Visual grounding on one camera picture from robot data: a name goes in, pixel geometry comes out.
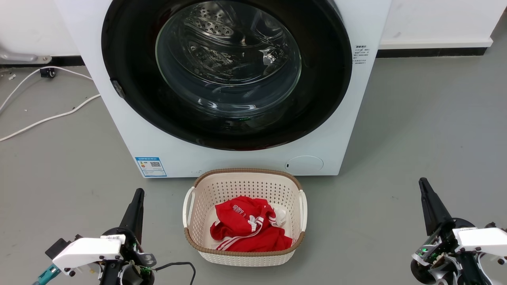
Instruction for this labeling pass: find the perforated steel washer drum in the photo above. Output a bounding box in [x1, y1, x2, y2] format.
[156, 0, 301, 119]

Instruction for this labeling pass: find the thick white floor cable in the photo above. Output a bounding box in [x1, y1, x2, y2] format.
[0, 94, 101, 142]

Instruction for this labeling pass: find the cream perforated laundry basket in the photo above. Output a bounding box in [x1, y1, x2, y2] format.
[183, 168, 308, 267]

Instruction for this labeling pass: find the dark door handle latch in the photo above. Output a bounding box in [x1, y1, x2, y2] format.
[110, 79, 126, 99]

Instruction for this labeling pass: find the teal cable connector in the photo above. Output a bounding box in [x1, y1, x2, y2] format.
[33, 264, 61, 285]

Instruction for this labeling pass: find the round black glass washer door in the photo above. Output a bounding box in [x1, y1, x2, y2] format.
[101, 0, 353, 151]

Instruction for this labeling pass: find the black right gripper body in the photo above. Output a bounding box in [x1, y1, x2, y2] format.
[410, 218, 486, 285]

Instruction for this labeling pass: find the blue energy label sticker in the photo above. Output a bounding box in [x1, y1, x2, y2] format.
[135, 157, 168, 178]

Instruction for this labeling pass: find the grey metal pipe bracket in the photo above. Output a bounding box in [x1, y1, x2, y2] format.
[0, 49, 52, 65]

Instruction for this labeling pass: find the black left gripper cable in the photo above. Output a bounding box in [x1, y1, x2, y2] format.
[152, 261, 196, 285]

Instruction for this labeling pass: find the white front-load washing machine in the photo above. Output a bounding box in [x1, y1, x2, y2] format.
[53, 0, 393, 179]

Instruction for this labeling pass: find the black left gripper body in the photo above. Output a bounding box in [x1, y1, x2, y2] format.
[99, 228, 157, 285]

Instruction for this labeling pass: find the thin white floor cable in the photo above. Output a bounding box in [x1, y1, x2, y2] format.
[0, 66, 94, 112]

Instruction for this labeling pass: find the red garment with white stripes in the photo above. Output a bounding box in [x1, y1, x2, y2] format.
[210, 196, 293, 252]

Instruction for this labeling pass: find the round white filter cover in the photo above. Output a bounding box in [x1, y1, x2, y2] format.
[285, 155, 324, 173]

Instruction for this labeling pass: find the white text label sticker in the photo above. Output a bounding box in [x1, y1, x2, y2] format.
[353, 45, 371, 65]

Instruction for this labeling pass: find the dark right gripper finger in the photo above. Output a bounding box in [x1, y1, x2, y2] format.
[419, 178, 441, 236]
[423, 178, 453, 227]

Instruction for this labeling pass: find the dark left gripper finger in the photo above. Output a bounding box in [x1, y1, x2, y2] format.
[132, 189, 145, 243]
[120, 188, 141, 235]

